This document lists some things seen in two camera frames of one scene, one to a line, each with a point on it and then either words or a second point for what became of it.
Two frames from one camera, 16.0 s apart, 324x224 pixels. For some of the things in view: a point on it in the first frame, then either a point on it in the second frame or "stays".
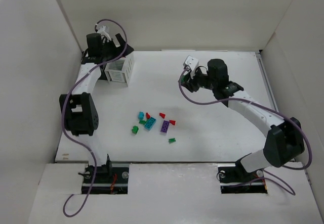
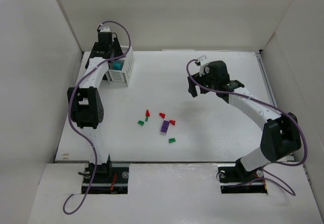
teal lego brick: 150,123 -> 117,65
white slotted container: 120,71 stays
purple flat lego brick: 164,126 stays
